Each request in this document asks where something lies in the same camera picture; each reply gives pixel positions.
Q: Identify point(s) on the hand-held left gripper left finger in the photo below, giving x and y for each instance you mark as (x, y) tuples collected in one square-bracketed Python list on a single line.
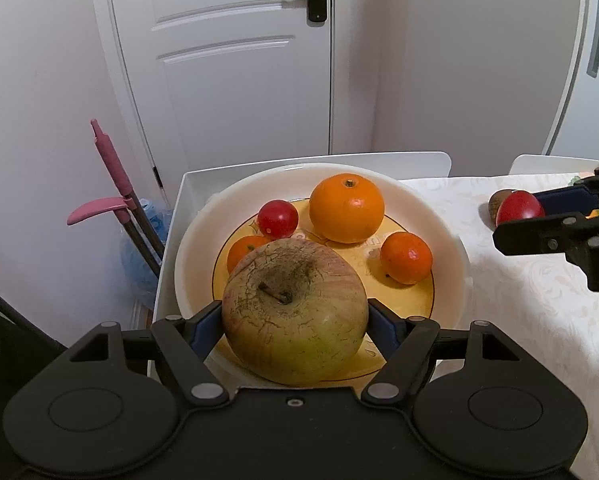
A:
[(207, 330)]

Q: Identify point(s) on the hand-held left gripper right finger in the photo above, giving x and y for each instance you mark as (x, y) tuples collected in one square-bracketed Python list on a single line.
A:
[(382, 327)]

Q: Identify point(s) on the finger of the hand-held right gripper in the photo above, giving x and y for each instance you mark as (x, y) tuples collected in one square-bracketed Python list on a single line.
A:
[(539, 235), (564, 199)]

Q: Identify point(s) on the red cherry tomato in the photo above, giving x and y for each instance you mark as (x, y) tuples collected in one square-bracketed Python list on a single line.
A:
[(519, 207), (278, 218)]

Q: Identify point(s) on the small tangerine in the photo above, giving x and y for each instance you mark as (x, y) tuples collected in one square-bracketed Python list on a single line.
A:
[(407, 258), (239, 252)]

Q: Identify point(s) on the cream plate with bear print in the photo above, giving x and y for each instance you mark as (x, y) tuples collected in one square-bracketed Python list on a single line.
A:
[(444, 270)]

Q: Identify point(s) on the large yellowish apple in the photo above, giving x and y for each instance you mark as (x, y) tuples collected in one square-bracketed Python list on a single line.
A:
[(294, 325)]

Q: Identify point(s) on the large orange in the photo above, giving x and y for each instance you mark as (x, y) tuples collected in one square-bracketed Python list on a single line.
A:
[(347, 210)]

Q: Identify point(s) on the brown kiwi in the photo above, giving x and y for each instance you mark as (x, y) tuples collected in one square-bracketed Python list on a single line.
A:
[(497, 205)]

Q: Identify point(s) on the floral tablecloth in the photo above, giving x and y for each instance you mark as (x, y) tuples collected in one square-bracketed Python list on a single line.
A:
[(529, 335)]

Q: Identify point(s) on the blue translucent plastic bottle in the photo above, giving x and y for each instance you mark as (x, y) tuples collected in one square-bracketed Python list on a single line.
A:
[(139, 255)]

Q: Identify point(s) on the white sliding door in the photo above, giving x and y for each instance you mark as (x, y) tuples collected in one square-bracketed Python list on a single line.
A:
[(569, 60)]

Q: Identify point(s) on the white panel door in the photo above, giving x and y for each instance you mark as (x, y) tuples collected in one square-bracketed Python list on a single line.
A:
[(229, 85)]

